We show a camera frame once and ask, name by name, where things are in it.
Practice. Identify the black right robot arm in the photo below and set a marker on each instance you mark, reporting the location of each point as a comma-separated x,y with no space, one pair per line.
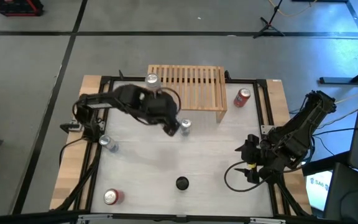
306,124

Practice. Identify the red black crate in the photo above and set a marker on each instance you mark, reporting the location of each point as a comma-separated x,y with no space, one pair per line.
14,9

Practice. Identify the white printed sheet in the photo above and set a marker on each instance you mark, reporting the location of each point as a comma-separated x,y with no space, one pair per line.
317,193

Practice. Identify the silver pink beverage can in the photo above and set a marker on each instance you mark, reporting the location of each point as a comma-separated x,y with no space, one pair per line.
152,80

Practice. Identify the black tripod stand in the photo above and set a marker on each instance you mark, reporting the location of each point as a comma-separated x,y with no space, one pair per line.
268,26

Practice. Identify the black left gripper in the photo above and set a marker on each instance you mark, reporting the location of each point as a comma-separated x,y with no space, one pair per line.
162,107

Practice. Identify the small blue silver can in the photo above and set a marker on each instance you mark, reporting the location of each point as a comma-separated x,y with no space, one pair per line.
186,126

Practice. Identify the silver red beverage can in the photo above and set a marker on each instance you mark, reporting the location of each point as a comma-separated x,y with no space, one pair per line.
106,141

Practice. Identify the black desk frame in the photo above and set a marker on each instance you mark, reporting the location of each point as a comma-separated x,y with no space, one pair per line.
337,81

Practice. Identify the wooden slatted shelf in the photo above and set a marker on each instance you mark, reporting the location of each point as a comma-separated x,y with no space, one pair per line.
200,90

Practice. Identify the black aluminium table frame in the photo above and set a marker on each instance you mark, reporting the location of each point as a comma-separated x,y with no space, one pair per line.
244,81

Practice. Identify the black round table camera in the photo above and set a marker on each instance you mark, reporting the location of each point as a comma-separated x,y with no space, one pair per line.
182,183

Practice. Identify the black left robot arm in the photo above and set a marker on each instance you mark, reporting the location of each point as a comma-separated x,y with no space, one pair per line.
104,101

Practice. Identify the red can white lettering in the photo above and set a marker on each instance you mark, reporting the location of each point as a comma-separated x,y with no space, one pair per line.
241,99

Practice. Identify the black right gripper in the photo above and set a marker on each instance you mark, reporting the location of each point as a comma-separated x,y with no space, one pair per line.
259,161

